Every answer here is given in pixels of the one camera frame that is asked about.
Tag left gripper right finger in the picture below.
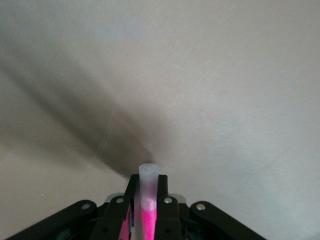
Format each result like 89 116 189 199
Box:
152 174 182 240

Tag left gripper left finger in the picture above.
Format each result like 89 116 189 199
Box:
92 174 141 240

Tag pink marker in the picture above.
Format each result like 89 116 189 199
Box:
134 163 161 240

